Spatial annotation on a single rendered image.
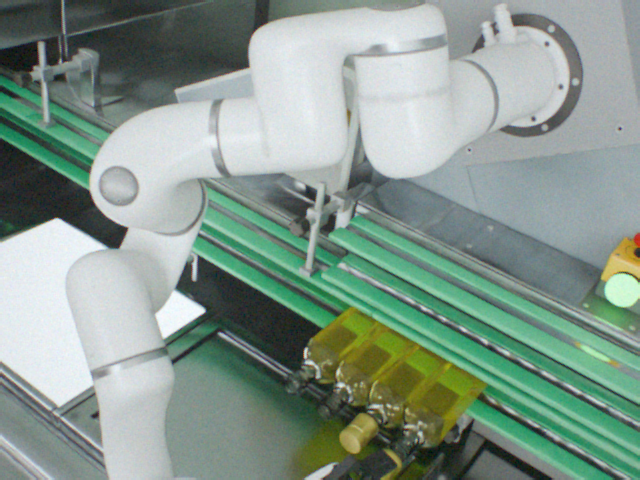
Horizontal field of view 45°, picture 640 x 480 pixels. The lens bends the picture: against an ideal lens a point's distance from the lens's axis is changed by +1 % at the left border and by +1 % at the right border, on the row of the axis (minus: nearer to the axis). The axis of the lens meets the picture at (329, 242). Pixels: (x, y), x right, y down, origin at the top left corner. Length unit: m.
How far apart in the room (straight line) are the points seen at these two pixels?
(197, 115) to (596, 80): 0.48
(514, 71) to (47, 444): 0.81
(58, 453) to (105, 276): 0.40
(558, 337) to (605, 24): 0.41
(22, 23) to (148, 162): 0.99
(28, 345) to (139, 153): 0.60
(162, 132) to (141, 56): 1.20
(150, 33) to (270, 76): 1.25
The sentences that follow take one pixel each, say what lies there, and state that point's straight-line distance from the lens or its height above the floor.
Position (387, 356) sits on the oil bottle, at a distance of 1.14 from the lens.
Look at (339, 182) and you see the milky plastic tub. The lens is 1.32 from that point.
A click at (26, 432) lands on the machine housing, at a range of 1.23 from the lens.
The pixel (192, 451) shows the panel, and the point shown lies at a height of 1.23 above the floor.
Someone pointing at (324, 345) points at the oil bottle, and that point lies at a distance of 1.13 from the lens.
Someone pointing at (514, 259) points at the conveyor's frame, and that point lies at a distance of 1.18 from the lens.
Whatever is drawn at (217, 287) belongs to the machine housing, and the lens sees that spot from 1.51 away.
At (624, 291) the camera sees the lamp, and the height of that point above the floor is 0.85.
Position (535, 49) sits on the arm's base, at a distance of 1.01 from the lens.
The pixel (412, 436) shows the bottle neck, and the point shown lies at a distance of 1.06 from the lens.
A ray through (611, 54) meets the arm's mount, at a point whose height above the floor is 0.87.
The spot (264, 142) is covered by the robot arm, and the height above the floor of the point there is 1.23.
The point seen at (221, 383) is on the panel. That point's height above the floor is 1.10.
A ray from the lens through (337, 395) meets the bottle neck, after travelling 1.09.
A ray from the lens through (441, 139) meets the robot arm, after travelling 0.79.
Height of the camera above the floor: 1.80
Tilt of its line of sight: 46 degrees down
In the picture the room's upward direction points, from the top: 124 degrees counter-clockwise
